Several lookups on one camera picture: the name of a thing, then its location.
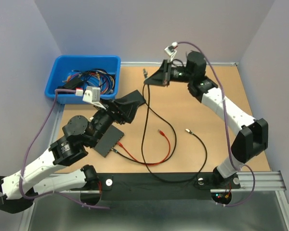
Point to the blue plastic bin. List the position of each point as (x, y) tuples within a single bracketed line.
[(66, 66)]

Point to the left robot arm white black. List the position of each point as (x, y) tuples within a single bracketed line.
[(20, 189)]

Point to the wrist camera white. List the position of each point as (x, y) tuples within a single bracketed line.
[(171, 50), (91, 96)]

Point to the black network switch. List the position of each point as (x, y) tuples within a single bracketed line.
[(108, 141), (132, 98)]

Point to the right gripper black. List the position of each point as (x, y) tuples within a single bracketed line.
[(162, 77)]

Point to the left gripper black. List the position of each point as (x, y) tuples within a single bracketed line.
[(128, 110)]

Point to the black base mat strip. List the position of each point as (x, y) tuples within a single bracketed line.
[(143, 186)]

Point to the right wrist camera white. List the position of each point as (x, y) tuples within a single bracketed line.
[(171, 50)]

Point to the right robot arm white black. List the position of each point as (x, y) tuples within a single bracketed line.
[(251, 135)]

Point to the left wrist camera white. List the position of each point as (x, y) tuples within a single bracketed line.
[(91, 96)]

